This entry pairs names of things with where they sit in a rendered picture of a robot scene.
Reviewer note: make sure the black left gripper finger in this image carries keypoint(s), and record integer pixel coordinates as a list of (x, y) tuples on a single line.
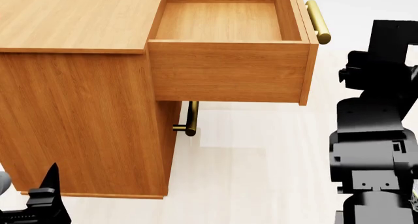
[(50, 199)]

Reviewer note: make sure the wooden cabinet body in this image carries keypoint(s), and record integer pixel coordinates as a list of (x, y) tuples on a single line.
[(81, 111)]

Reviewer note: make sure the wooden drawer front panel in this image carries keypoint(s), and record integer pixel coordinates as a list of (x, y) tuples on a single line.
[(167, 140)]

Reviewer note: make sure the open wooden drawer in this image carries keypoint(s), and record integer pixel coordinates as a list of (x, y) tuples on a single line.
[(228, 69)]

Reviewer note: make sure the grey rounded robot part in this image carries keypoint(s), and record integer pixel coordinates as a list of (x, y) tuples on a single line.
[(4, 183)]

